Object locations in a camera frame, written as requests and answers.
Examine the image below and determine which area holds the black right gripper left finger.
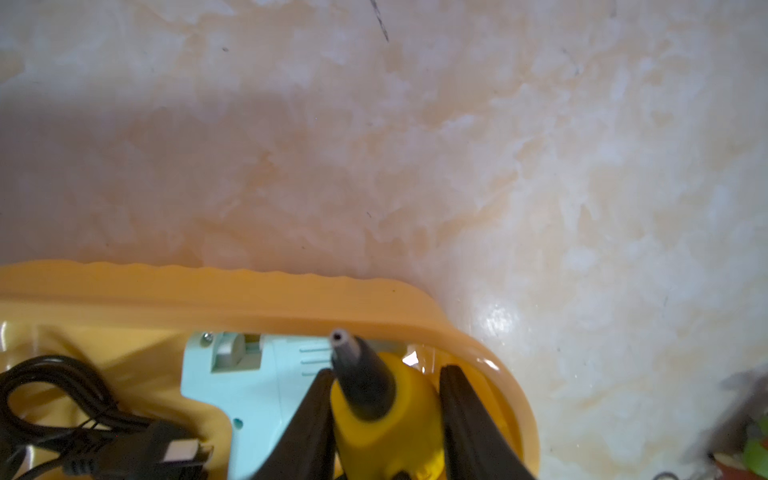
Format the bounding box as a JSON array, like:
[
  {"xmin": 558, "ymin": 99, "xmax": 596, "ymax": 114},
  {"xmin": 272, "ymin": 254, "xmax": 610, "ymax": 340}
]
[{"xmin": 252, "ymin": 369, "xmax": 336, "ymax": 480}]

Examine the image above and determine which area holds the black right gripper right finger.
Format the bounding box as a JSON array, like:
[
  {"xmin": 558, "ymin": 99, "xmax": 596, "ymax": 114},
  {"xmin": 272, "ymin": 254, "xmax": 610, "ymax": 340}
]
[{"xmin": 439, "ymin": 365, "xmax": 534, "ymax": 480}]

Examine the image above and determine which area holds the mint green glue gun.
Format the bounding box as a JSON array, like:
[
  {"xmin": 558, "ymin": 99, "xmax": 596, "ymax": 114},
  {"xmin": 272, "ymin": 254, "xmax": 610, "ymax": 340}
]
[{"xmin": 181, "ymin": 332, "xmax": 332, "ymax": 479}]

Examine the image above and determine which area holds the yellow hot glue gun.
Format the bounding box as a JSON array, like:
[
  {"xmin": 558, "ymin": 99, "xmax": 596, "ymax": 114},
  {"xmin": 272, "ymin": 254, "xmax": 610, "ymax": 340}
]
[{"xmin": 330, "ymin": 329, "xmax": 445, "ymax": 479}]

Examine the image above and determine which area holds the yellow plastic storage box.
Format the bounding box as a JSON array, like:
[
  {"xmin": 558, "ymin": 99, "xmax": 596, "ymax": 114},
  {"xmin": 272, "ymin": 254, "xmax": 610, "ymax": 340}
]
[{"xmin": 1, "ymin": 260, "xmax": 541, "ymax": 473}]

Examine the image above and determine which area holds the black power cable with plug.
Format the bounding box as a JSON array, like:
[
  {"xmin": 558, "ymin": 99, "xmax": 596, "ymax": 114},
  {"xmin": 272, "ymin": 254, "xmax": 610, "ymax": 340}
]
[{"xmin": 0, "ymin": 355, "xmax": 214, "ymax": 480}]

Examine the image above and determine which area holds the red green toy keychain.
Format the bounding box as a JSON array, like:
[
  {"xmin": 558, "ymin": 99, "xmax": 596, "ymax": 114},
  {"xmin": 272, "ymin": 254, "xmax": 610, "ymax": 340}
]
[{"xmin": 709, "ymin": 414, "xmax": 767, "ymax": 480}]

